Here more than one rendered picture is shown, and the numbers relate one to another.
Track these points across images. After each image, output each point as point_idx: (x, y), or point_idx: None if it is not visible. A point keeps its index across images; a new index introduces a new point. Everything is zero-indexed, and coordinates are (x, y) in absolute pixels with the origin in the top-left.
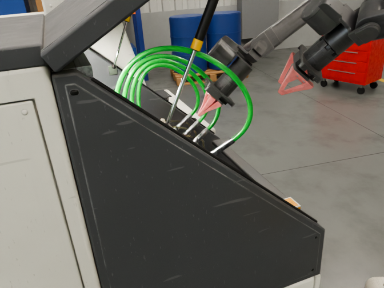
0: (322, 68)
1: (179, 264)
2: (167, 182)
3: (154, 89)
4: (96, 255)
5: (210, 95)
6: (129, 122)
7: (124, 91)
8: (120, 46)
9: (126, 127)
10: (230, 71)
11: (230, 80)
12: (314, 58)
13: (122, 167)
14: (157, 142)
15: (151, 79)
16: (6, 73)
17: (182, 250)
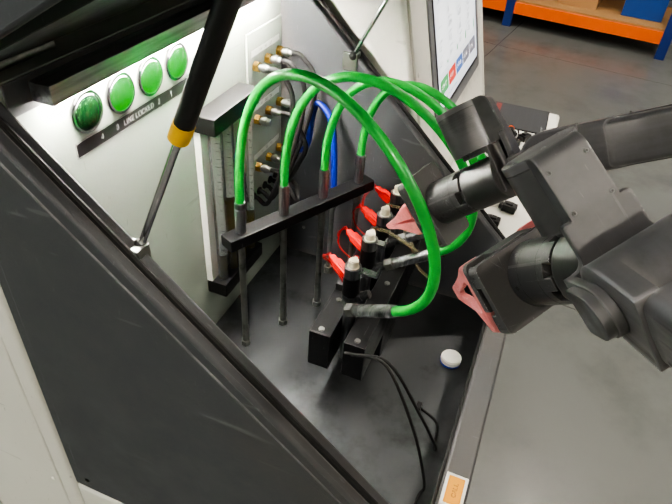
0: (542, 305)
1: (148, 449)
2: (116, 332)
3: (657, 83)
4: (31, 361)
5: (405, 204)
6: (44, 215)
7: (291, 117)
8: (385, 20)
9: (40, 219)
10: (410, 186)
11: (451, 194)
12: (518, 273)
13: (44, 273)
14: (93, 267)
15: (670, 61)
16: None
17: (151, 435)
